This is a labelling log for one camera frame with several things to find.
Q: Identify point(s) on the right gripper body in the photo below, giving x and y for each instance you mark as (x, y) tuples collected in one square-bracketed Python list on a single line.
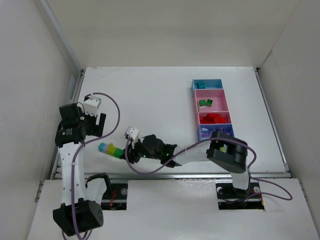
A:
[(132, 153)]

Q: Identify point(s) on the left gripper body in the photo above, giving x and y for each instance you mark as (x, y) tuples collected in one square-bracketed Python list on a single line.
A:
[(99, 124)]

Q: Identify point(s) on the long multicolour lego stack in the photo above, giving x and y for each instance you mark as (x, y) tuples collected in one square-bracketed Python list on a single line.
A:
[(111, 150)]

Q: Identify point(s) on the green lego brick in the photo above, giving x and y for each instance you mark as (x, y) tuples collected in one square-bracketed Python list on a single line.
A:
[(202, 103), (209, 102)]

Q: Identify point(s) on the blue and pink sorting tray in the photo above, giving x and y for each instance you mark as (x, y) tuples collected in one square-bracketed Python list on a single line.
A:
[(214, 90)]

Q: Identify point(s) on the red and lime lego stack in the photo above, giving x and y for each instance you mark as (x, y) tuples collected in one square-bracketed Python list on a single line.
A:
[(212, 118)]

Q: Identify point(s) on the turquoise lego bricks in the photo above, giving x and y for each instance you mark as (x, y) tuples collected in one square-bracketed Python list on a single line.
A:
[(200, 85)]

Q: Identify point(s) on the lime lego brick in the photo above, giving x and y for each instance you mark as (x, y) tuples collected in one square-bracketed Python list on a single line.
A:
[(223, 149)]

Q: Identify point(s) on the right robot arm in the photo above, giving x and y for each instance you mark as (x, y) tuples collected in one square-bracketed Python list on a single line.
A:
[(227, 152)]

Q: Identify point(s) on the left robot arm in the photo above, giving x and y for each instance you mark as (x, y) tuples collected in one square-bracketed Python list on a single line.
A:
[(80, 210)]

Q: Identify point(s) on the purple lego pieces in tray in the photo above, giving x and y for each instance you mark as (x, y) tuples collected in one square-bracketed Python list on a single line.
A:
[(207, 133)]

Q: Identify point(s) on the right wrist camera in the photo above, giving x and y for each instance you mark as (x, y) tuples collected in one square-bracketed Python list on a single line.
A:
[(132, 133)]

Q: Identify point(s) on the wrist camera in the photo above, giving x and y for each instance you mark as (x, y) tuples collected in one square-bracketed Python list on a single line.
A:
[(132, 133), (91, 105)]

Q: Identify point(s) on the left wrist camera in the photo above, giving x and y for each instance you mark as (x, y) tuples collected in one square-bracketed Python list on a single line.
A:
[(91, 105)]

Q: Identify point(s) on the aluminium front rail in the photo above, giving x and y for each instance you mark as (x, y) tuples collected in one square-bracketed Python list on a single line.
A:
[(166, 176)]

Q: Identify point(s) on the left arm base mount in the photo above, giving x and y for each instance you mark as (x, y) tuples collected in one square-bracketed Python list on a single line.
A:
[(115, 199)]

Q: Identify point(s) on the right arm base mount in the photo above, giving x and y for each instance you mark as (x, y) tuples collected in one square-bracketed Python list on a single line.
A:
[(230, 198)]

